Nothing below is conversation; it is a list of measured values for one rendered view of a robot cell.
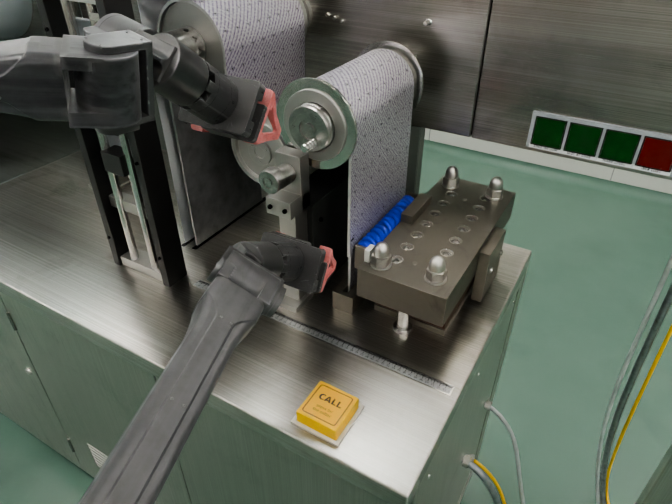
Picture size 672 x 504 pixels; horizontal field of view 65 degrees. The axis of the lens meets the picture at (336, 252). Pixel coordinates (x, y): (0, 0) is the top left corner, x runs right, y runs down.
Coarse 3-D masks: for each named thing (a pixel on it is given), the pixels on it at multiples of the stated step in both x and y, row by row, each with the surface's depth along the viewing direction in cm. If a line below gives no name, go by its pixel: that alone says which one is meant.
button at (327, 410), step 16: (320, 384) 83; (320, 400) 80; (336, 400) 80; (352, 400) 80; (304, 416) 78; (320, 416) 78; (336, 416) 78; (352, 416) 80; (320, 432) 78; (336, 432) 76
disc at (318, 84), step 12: (288, 84) 82; (300, 84) 81; (312, 84) 80; (324, 84) 79; (288, 96) 83; (336, 96) 79; (348, 108) 79; (348, 120) 80; (348, 132) 81; (288, 144) 88; (348, 144) 82; (336, 156) 84; (348, 156) 83; (324, 168) 87
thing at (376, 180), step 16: (400, 128) 98; (384, 144) 93; (400, 144) 100; (368, 160) 90; (384, 160) 96; (400, 160) 102; (352, 176) 86; (368, 176) 92; (384, 176) 98; (400, 176) 105; (352, 192) 88; (368, 192) 94; (384, 192) 100; (400, 192) 108; (352, 208) 90; (368, 208) 96; (384, 208) 103; (352, 224) 92; (368, 224) 98; (352, 240) 94
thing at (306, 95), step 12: (300, 96) 82; (312, 96) 80; (324, 96) 79; (288, 108) 84; (336, 108) 79; (288, 120) 85; (336, 120) 80; (288, 132) 86; (336, 132) 81; (336, 144) 83; (312, 156) 86; (324, 156) 85
